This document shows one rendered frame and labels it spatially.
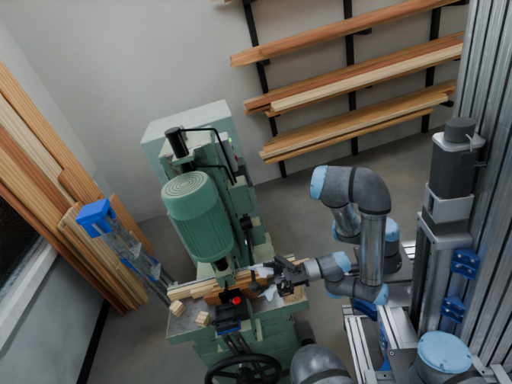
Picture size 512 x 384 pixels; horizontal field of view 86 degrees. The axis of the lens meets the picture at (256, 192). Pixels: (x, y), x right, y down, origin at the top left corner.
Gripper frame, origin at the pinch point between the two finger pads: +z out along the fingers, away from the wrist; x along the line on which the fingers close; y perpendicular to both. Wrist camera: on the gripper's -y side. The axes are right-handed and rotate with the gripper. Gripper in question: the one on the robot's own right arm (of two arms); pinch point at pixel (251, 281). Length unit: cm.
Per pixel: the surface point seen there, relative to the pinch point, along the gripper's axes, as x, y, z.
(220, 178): -28.1, -32.8, 2.9
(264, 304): 18.9, -4.0, -0.9
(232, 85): -32, -244, -13
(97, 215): -8, -72, 84
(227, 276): 6.1, -11.5, 10.8
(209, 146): -43, -32, 3
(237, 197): -17.3, -32.3, -1.3
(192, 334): 21.6, -0.8, 30.8
